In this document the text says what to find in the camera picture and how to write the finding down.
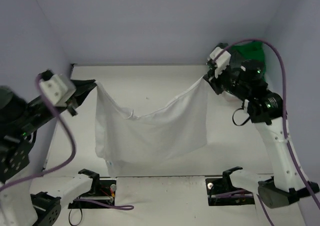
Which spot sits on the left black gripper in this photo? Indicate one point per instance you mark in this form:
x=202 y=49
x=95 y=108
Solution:
x=72 y=102

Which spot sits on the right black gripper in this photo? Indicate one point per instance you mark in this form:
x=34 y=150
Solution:
x=217 y=86

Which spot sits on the white t shirt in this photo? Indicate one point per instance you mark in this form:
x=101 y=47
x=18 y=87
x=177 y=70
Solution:
x=129 y=143

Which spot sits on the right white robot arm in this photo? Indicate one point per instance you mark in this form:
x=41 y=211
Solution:
x=266 y=111

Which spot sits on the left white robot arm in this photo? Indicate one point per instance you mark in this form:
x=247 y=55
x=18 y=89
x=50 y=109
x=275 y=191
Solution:
x=17 y=138

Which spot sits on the green t shirt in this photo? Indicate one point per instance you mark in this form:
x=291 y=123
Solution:
x=253 y=50

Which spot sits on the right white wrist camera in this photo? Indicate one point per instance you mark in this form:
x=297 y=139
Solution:
x=218 y=60

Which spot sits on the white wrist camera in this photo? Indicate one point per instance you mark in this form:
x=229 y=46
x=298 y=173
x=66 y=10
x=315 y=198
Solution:
x=57 y=88
x=218 y=60

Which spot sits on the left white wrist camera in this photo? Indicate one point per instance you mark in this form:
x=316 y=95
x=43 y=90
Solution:
x=57 y=88

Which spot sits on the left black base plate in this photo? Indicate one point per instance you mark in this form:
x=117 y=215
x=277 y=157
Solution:
x=102 y=195

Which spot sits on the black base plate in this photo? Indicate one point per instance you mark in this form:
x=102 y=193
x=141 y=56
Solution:
x=102 y=195
x=218 y=194

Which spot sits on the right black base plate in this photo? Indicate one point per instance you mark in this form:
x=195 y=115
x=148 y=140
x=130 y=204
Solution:
x=218 y=194

